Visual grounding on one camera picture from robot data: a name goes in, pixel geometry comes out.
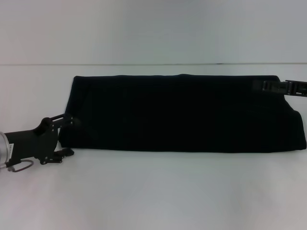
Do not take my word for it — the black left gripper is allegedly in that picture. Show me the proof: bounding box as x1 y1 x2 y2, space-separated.
4 114 83 165

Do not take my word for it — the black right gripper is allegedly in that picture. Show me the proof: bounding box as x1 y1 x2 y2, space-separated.
251 80 307 98

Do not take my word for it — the black t-shirt with FREE print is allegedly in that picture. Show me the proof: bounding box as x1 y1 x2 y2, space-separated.
59 74 307 153

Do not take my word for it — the left arm cable with plug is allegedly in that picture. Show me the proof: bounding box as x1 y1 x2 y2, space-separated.
0 160 34 173

